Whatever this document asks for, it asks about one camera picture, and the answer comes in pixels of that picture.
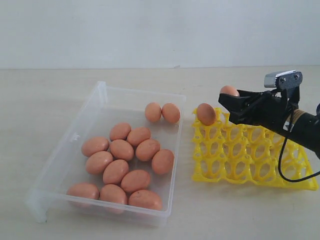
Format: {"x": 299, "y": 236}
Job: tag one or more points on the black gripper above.
{"x": 270, "y": 109}

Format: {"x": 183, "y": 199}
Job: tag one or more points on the clear plastic bin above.
{"x": 105, "y": 107}

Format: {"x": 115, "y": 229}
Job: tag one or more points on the brown egg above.
{"x": 114, "y": 194}
{"x": 120, "y": 131}
{"x": 83, "y": 190}
{"x": 146, "y": 150}
{"x": 97, "y": 163}
{"x": 138, "y": 135}
{"x": 153, "y": 112}
{"x": 171, "y": 113}
{"x": 135, "y": 180}
{"x": 121, "y": 149}
{"x": 206, "y": 114}
{"x": 163, "y": 161}
{"x": 229, "y": 90}
{"x": 146, "y": 199}
{"x": 94, "y": 145}
{"x": 115, "y": 172}

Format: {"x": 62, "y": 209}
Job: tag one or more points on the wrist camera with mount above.
{"x": 283, "y": 80}

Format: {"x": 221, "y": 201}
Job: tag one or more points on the yellow plastic egg tray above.
{"x": 241, "y": 153}

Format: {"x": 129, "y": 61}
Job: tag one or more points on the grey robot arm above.
{"x": 305, "y": 130}

